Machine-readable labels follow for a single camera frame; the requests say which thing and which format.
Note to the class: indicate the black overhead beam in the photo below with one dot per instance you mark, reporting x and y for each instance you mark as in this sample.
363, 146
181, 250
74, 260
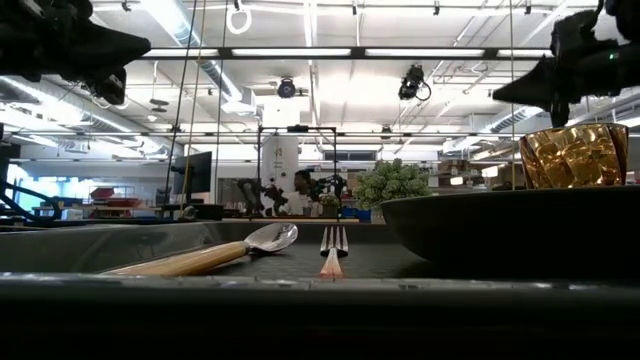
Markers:
357, 52

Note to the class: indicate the small green artificial plant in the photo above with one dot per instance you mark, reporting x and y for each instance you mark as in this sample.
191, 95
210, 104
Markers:
390, 187

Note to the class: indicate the black computer monitor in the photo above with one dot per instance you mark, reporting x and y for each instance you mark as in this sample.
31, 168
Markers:
197, 175

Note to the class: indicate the amber ribbed cup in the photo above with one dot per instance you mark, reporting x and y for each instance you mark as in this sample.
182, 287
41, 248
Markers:
575, 155

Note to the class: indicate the black rectangular tray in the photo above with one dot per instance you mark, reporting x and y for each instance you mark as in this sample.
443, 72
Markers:
100, 245

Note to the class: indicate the black round plate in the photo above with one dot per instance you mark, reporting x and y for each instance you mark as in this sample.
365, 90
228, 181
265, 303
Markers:
500, 230

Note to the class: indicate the red storage bins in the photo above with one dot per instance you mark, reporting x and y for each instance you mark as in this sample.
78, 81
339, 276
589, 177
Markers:
112, 197

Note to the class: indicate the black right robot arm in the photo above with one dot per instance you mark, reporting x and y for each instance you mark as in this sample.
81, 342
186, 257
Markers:
627, 17

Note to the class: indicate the black overhead camera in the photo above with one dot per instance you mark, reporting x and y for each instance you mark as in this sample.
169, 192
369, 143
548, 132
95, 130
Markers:
411, 82

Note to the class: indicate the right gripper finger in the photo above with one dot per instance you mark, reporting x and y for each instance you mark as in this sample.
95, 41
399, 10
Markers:
575, 35
565, 80

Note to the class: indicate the round black ceiling camera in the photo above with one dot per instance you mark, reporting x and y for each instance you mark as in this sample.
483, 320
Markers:
286, 89

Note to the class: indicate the person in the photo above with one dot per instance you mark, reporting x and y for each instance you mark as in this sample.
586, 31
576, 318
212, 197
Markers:
300, 200

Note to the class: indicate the black background robot arm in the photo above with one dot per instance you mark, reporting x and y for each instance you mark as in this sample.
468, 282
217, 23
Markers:
265, 195
327, 185

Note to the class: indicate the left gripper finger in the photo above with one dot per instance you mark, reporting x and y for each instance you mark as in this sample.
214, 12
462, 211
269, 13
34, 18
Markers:
60, 10
90, 52

